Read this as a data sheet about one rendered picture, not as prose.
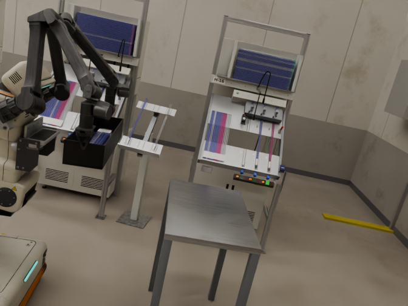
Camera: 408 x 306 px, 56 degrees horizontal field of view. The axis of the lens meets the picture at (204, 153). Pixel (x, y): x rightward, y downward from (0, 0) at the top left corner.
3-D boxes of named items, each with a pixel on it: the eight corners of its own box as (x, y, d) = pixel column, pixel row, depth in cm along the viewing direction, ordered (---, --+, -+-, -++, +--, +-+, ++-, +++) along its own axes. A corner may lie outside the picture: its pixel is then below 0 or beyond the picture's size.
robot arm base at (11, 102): (3, 101, 169) (-10, 105, 158) (19, 93, 169) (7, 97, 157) (14, 118, 172) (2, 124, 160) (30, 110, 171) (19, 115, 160)
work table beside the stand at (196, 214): (136, 374, 192) (164, 233, 170) (148, 287, 259) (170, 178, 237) (223, 385, 197) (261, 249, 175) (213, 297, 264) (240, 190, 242)
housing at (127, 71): (129, 85, 357) (128, 74, 345) (77, 73, 356) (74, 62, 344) (131, 78, 361) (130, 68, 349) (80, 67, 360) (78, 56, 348)
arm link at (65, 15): (41, 11, 183) (39, 19, 176) (71, 11, 186) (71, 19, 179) (56, 91, 212) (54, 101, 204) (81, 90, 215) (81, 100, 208)
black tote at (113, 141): (91, 132, 220) (93, 113, 217) (121, 137, 222) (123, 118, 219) (62, 164, 166) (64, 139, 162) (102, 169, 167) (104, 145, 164)
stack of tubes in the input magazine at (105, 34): (130, 55, 341) (135, 24, 334) (73, 43, 340) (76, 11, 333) (133, 55, 353) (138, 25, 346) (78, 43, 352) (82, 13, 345)
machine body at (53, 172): (107, 203, 365) (116, 142, 348) (35, 188, 364) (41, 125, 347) (124, 180, 428) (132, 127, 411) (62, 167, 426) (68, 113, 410)
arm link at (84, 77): (52, 23, 172) (39, 12, 162) (63, 17, 172) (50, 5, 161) (95, 103, 165) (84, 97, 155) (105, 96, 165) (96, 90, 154)
